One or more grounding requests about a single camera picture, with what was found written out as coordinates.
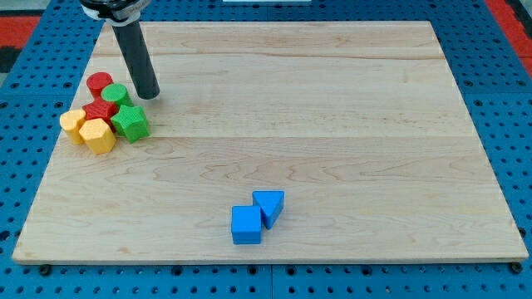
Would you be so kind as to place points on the green cylinder block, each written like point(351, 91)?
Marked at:
point(116, 93)

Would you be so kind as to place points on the green star block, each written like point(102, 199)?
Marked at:
point(131, 122)

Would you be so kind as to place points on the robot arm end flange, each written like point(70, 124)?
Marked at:
point(118, 13)

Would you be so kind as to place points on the yellow heart block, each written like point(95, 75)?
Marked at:
point(71, 123)

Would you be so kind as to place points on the red cylinder block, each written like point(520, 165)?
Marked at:
point(96, 82)

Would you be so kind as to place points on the yellow hexagon block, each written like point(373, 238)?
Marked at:
point(98, 136)

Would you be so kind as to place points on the wooden board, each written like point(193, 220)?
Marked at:
point(361, 124)

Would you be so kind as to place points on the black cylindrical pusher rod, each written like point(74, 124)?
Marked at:
point(133, 48)

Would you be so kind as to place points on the red star block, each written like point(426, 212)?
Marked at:
point(101, 109)

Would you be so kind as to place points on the blue triangle block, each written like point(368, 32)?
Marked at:
point(271, 203)

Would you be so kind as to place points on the blue cube block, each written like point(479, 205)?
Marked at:
point(246, 225)

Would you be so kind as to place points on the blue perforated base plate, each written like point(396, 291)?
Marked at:
point(48, 71)

